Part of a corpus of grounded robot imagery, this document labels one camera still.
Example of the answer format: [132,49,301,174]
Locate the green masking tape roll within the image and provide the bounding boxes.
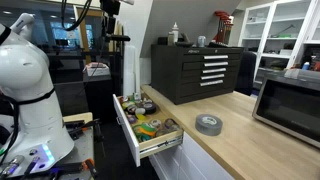
[139,122,158,134]

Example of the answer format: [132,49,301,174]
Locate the black tape roll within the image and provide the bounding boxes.
[143,102,158,115]

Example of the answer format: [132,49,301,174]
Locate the white tape roll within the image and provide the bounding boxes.
[134,106,147,116]

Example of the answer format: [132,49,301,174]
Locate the clear tape roll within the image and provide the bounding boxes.
[148,118,163,130]

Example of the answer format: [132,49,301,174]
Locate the thin gray tape roll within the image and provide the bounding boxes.
[163,117,182,132]

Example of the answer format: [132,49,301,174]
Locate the orange tape roll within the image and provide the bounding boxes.
[140,126,157,137]

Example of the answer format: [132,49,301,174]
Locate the teal tape roll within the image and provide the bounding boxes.
[139,133,154,143]

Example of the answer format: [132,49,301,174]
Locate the white wooden drawer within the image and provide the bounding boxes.
[112,93,185,168]

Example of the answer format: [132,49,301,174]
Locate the dark metal tool chest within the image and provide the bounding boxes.
[150,43,245,106]

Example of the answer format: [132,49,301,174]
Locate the white foam panels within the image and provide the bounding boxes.
[121,44,142,98]

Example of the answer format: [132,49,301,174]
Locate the small pale bottle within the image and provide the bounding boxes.
[167,31,175,47]

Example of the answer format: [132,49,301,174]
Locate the white squeeze bottle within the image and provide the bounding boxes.
[171,21,180,44]

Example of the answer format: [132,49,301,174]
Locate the silver metal can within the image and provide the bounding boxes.
[196,35,207,48]

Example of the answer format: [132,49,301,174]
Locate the white cardboard box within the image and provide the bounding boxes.
[82,62,111,77]

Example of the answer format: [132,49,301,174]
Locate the white base cabinet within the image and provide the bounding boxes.
[148,132,236,180]

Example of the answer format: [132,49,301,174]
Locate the black office chair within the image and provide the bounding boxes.
[234,50,258,97]

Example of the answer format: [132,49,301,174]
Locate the robot workbench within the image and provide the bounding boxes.
[0,111,96,180]

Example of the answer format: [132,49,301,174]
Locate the orange black bar clamp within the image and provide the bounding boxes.
[49,157,100,178]

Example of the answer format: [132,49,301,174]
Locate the white shelving unit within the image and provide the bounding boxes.
[237,0,320,92]

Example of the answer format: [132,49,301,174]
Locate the silver microwave oven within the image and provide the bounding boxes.
[251,69,320,150]

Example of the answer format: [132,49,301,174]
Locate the gray duct tape roll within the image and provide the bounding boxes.
[194,113,224,137]

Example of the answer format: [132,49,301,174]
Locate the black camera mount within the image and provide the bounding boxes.
[99,0,132,43]

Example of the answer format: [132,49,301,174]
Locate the black hanging cable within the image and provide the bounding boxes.
[60,0,93,32]

